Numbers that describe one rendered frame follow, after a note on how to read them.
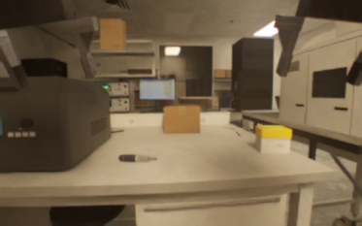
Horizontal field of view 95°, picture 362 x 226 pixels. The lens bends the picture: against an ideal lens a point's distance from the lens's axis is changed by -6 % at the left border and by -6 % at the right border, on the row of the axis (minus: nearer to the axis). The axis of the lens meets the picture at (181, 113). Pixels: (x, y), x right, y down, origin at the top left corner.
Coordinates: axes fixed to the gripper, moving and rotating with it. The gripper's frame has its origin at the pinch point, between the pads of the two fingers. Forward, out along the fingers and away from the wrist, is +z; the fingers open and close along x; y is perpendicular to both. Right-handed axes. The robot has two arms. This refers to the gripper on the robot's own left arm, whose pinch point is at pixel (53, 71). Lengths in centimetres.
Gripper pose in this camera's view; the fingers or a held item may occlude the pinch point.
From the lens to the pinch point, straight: 41.4
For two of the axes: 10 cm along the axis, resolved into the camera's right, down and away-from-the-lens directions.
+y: -1.6, -4.9, 8.6
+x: -9.8, 1.5, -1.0
